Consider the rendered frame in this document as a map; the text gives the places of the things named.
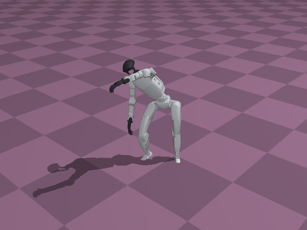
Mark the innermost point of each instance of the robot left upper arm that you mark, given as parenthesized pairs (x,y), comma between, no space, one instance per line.
(149,73)

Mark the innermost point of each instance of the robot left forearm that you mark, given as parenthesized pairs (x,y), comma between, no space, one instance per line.
(135,76)

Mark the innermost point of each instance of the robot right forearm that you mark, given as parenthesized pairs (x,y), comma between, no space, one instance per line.
(131,111)

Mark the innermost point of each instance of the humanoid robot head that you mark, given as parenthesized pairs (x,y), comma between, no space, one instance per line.
(129,65)

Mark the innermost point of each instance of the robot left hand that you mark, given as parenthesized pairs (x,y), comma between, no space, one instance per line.
(118,83)

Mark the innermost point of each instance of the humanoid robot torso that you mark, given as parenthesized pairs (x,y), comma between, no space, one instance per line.
(154,88)

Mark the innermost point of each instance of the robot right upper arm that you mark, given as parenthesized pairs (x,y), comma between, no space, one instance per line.
(132,92)

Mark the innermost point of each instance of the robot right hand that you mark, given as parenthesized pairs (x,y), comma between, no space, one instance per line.
(129,124)

